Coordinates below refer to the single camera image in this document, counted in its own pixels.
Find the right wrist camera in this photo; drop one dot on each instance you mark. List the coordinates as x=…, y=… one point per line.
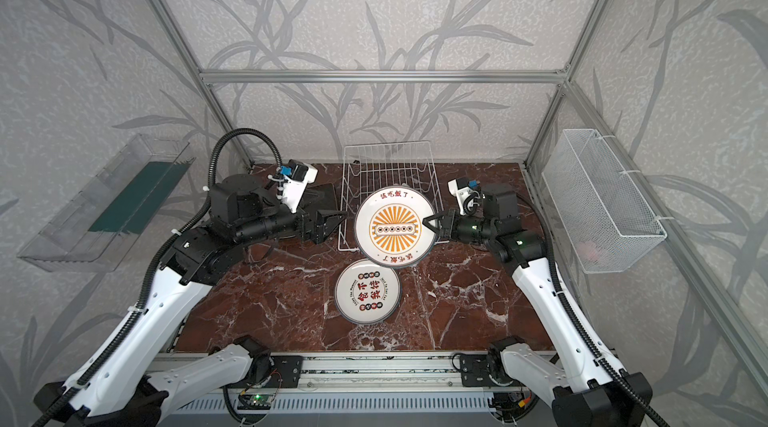
x=467, y=194

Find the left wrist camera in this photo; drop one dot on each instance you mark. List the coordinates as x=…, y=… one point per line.
x=295, y=176

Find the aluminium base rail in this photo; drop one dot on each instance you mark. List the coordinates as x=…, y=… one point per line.
x=406, y=372

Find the green led circuit board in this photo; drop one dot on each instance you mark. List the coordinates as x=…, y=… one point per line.
x=251, y=401

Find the clear plastic wall bin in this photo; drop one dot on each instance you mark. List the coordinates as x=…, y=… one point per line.
x=66, y=245

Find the pink object in basket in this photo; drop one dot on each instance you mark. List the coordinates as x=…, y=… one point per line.
x=590, y=252

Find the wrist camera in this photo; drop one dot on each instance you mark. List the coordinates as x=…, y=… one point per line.
x=467, y=194
x=295, y=176

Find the green mat in bin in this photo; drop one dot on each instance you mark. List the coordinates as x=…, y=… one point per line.
x=135, y=206

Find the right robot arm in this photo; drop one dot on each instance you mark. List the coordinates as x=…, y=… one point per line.
x=587, y=385

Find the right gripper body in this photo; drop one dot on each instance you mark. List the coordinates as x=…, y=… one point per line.
x=454, y=229

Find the white wire dish rack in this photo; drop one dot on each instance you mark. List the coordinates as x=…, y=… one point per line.
x=367, y=168

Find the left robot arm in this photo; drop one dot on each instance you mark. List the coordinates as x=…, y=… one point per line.
x=114, y=388

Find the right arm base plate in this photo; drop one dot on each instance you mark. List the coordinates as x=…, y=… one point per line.
x=474, y=370

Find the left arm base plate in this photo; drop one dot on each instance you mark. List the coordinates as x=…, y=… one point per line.
x=273, y=372

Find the white mesh wall basket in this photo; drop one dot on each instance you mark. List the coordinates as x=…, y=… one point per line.
x=597, y=200

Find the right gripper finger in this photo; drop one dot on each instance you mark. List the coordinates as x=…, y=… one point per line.
x=438, y=221
x=441, y=234

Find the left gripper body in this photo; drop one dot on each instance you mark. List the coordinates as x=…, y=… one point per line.
x=308, y=225

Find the white round plate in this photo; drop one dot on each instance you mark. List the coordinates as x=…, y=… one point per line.
x=389, y=229
x=367, y=293

